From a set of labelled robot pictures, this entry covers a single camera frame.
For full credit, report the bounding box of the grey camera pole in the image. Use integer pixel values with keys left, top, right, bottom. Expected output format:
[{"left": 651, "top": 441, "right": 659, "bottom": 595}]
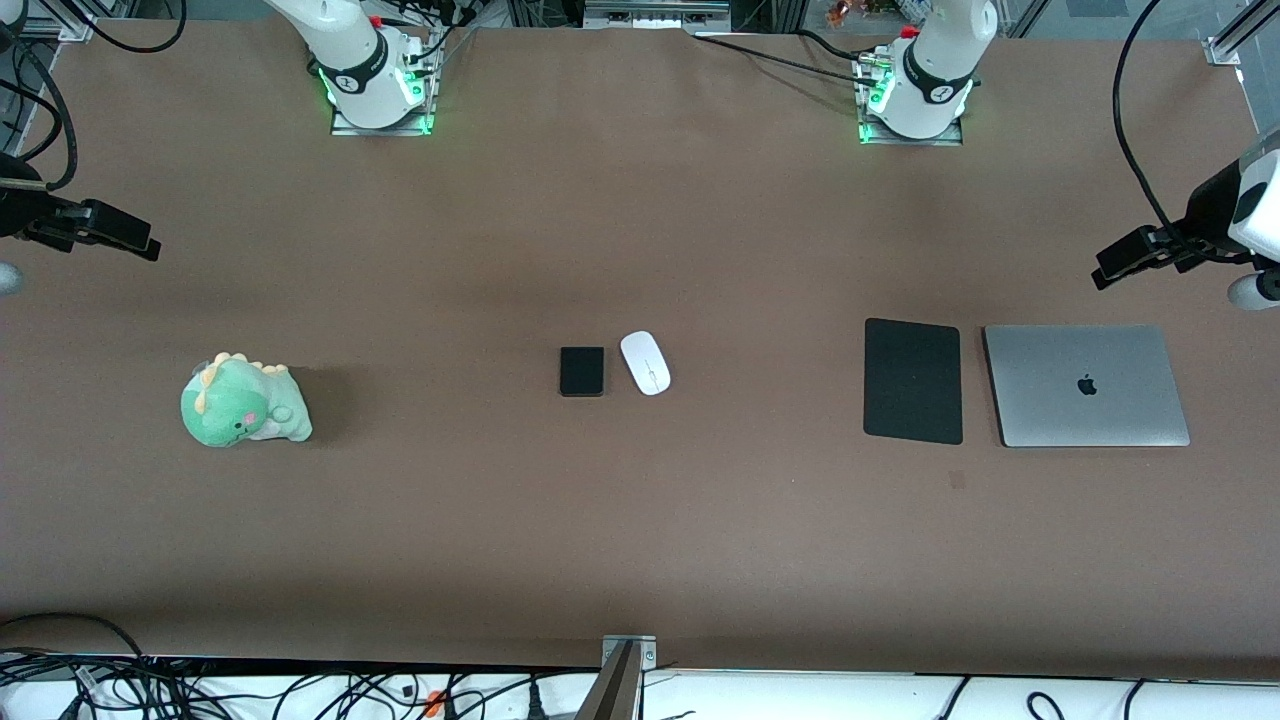
[{"left": 574, "top": 640, "right": 642, "bottom": 720}]

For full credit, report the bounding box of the aluminium frame profile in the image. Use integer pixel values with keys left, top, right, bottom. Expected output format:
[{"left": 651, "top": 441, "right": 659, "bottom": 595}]
[
  {"left": 0, "top": 12, "right": 98, "bottom": 44},
  {"left": 1204, "top": 0, "right": 1280, "bottom": 69}
]

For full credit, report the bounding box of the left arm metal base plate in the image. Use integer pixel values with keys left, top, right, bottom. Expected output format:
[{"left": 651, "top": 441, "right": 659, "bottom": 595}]
[{"left": 857, "top": 52, "right": 965, "bottom": 147}]

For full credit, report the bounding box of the long black base cable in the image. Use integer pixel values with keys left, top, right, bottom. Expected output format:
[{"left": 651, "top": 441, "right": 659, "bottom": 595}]
[{"left": 693, "top": 33, "right": 883, "bottom": 87}]

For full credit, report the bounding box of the metal frame crossbar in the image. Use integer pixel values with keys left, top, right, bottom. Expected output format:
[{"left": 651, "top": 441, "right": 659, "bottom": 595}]
[{"left": 582, "top": 0, "right": 733, "bottom": 33}]

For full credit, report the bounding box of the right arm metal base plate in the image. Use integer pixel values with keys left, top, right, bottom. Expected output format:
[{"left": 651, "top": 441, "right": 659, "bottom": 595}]
[{"left": 329, "top": 95, "right": 437, "bottom": 137}]

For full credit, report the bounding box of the black mouse pad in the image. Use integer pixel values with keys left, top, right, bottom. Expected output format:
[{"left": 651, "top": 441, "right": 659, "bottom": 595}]
[{"left": 863, "top": 317, "right": 965, "bottom": 446}]

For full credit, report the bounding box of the short black base cable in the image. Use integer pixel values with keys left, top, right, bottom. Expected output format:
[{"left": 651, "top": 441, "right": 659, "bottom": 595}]
[{"left": 795, "top": 27, "right": 883, "bottom": 64}]

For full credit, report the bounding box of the black looped cable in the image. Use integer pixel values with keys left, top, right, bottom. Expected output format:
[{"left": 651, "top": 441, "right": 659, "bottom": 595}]
[{"left": 84, "top": 0, "right": 190, "bottom": 54}]

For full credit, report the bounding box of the green dinosaur plush toy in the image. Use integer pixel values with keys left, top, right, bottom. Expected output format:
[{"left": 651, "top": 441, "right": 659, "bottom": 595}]
[{"left": 180, "top": 351, "right": 314, "bottom": 448}]

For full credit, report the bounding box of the black arched floor cable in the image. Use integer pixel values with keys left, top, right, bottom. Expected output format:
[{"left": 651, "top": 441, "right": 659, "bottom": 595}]
[{"left": 0, "top": 611, "right": 148, "bottom": 665}]

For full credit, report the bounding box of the white computer mouse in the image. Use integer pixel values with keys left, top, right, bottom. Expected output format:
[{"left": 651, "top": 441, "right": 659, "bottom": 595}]
[{"left": 619, "top": 330, "right": 672, "bottom": 397}]

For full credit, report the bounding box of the white shelf board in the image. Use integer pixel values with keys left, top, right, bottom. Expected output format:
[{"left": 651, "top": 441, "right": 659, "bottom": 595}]
[{"left": 0, "top": 662, "right": 1280, "bottom": 720}]

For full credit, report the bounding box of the metal clamp bracket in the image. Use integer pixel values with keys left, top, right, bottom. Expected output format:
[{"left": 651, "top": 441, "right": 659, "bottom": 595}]
[{"left": 601, "top": 634, "right": 659, "bottom": 672}]

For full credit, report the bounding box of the silver closed laptop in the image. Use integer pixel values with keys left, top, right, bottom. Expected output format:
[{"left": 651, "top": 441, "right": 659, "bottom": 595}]
[{"left": 982, "top": 324, "right": 1192, "bottom": 449}]

